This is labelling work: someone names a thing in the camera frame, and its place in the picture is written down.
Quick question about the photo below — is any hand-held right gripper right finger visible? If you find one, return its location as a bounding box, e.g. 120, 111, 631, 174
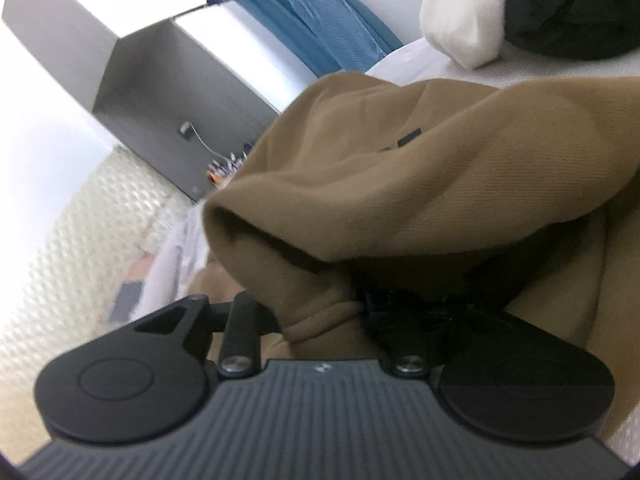
357, 287, 511, 378

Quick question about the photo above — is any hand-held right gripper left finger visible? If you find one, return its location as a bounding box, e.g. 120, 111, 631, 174
134, 291, 283, 378

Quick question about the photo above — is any brown hoodie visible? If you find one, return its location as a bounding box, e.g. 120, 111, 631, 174
187, 72, 640, 436

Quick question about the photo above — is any pink and grey patterned pillow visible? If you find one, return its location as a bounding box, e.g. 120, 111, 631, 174
107, 252, 156, 323

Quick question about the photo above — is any cluster of small bedside things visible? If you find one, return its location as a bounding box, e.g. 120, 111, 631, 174
206, 145, 251, 183

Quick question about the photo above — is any cream quilted headboard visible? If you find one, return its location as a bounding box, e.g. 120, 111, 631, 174
0, 147, 201, 461

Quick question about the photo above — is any grey wardrobe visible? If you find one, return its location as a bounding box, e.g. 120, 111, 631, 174
0, 0, 281, 201

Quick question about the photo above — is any light blue mesh panel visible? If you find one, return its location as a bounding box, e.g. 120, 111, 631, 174
292, 0, 387, 68

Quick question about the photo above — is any white fleece cloth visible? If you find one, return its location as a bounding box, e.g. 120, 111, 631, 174
419, 0, 521, 70

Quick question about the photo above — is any black cloth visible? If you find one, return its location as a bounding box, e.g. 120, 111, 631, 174
500, 0, 640, 58

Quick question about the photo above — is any white charger cable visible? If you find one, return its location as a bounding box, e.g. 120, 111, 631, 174
190, 130, 226, 161

